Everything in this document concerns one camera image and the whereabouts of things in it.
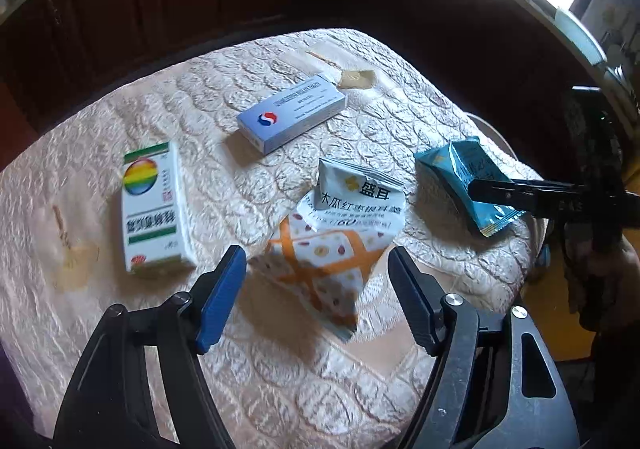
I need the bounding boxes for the cream quilted tablecloth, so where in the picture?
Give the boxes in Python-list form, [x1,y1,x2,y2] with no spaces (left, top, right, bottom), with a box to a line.
[0,29,546,449]

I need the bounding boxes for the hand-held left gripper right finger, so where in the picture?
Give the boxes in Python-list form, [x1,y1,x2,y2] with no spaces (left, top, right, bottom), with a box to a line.
[387,246,581,449]

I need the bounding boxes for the person's right forearm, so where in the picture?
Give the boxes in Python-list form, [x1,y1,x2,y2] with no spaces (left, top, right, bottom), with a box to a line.
[560,224,640,335]

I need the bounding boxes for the white and orange snack packet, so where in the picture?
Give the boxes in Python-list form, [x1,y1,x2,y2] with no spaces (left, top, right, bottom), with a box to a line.
[248,156,407,342]

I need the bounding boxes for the blue and white medicine box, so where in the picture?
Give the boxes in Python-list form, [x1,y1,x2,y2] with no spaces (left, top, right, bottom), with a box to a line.
[236,73,348,156]

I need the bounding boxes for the teal snack packet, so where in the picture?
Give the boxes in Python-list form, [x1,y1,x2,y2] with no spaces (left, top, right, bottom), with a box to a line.
[414,136,528,238]

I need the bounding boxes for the white box with rainbow print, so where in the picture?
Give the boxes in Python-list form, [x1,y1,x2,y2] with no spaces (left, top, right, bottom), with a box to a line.
[121,140,198,278]

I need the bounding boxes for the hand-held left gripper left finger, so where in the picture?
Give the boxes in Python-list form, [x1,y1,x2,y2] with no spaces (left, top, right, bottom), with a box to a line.
[52,244,248,449]

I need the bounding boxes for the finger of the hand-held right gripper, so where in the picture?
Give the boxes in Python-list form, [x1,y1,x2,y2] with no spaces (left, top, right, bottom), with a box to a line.
[467,178,588,220]

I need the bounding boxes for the white plastic rim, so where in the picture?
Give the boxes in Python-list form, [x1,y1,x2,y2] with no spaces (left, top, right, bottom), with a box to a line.
[465,112,518,160]

